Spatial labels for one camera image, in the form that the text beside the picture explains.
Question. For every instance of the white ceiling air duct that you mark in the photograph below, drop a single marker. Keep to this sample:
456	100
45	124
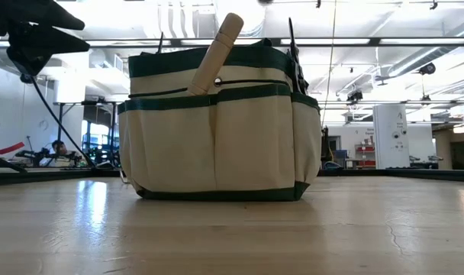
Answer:
255	19

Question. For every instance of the thin black rig frame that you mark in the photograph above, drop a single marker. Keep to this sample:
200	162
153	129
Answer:
60	118

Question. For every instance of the red strip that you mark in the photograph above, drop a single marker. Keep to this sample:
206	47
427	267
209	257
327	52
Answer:
10	148

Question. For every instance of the red storage shelf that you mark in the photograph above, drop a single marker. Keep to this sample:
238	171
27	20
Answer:
365	162

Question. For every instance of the black pruning shears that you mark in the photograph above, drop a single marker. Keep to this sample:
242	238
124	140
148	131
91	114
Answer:
295	65

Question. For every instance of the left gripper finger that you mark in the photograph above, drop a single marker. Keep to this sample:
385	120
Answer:
45	15
45	42

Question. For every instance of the black metal stand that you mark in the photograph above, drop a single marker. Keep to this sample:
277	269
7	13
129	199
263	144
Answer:
7	162

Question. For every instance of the cream canvas green-trimmed garden bag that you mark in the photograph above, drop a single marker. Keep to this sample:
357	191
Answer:
216	153

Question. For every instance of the person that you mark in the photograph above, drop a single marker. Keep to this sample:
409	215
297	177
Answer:
58	147

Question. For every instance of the white round pillar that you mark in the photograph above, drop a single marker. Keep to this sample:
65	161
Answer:
390	137

